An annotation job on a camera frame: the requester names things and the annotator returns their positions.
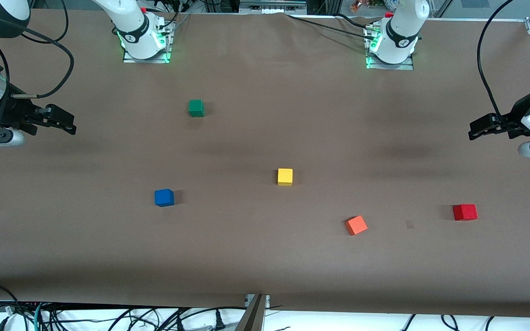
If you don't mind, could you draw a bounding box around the blue cube block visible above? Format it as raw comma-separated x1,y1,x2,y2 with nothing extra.
154,189,175,208

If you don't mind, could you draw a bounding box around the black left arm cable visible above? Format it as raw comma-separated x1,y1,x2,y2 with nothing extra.
477,0,516,127

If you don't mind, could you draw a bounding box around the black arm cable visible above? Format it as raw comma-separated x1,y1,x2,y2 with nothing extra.
0,25,75,100
477,0,516,127

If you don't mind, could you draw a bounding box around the brown paper table cover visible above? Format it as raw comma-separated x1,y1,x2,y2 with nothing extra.
0,9,530,319

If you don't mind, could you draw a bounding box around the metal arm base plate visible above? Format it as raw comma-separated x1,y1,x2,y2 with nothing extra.
122,17,173,64
364,23,415,71

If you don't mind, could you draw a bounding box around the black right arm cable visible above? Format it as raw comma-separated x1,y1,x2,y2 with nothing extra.
0,25,75,100

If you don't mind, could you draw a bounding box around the black cable on table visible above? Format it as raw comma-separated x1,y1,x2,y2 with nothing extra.
286,13,377,40

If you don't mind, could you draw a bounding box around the orange cube block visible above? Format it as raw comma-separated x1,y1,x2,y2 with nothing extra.
345,215,369,236

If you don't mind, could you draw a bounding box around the teal cable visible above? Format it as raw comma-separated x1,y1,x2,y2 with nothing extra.
33,302,46,331

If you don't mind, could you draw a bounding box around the grey metal box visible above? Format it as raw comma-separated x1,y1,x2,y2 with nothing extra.
239,0,308,14

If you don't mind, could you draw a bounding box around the metal table edge bracket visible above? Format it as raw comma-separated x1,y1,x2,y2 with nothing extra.
235,293,271,331

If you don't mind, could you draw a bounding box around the red cube block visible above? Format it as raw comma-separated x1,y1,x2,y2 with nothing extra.
452,204,478,222

